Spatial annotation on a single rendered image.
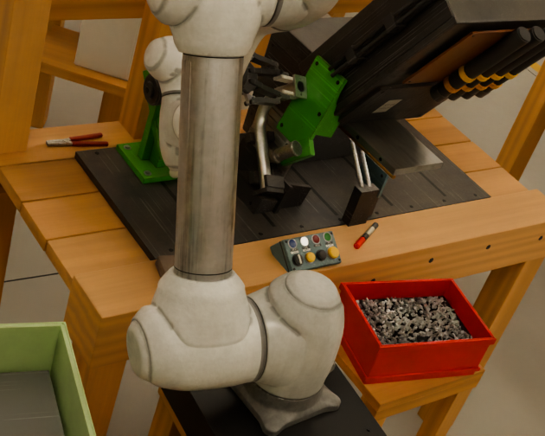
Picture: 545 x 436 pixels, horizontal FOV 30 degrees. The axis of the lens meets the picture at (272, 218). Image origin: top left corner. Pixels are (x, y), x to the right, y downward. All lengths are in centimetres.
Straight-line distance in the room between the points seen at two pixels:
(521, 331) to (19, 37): 244
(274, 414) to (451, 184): 121
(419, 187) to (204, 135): 129
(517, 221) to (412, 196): 31
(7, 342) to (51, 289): 154
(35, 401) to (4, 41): 84
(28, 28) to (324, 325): 100
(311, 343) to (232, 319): 16
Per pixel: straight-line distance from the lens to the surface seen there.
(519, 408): 378
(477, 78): 244
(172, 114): 216
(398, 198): 278
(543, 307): 432
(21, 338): 199
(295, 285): 181
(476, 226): 281
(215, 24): 163
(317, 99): 246
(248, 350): 178
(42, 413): 198
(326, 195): 268
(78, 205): 242
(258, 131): 254
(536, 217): 298
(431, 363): 237
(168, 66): 218
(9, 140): 253
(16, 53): 240
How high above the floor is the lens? 231
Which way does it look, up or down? 34 degrees down
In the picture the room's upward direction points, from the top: 19 degrees clockwise
